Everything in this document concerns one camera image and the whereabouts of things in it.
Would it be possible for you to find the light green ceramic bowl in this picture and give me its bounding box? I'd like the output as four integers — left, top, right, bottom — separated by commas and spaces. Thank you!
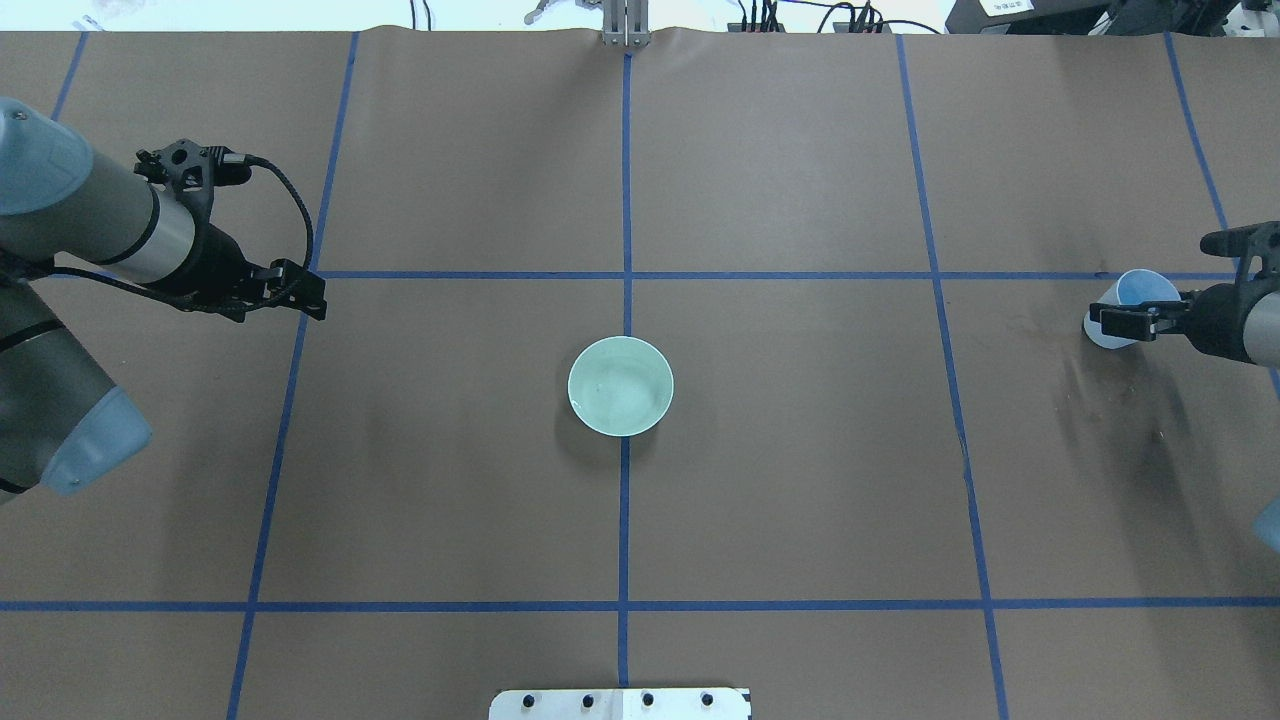
566, 336, 675, 438

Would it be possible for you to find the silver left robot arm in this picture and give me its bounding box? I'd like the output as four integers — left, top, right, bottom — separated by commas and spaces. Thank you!
1, 97, 328, 503

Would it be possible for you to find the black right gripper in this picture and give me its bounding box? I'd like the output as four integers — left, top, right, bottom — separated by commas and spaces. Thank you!
1088, 222, 1279, 363

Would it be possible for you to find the light blue plastic cup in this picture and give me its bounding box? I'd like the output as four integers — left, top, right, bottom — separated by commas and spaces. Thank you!
1082, 269, 1181, 350

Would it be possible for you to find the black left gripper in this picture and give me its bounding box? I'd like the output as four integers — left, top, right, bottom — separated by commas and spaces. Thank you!
150, 225, 326, 322

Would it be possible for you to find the black braided left cable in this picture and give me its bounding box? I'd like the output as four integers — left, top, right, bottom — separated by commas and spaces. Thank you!
50, 155, 317, 301

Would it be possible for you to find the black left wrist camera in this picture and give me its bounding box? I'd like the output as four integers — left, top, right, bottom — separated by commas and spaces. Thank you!
133, 138, 252, 208

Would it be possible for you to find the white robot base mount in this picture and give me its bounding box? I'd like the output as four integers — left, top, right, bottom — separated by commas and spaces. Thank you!
488, 687, 754, 719

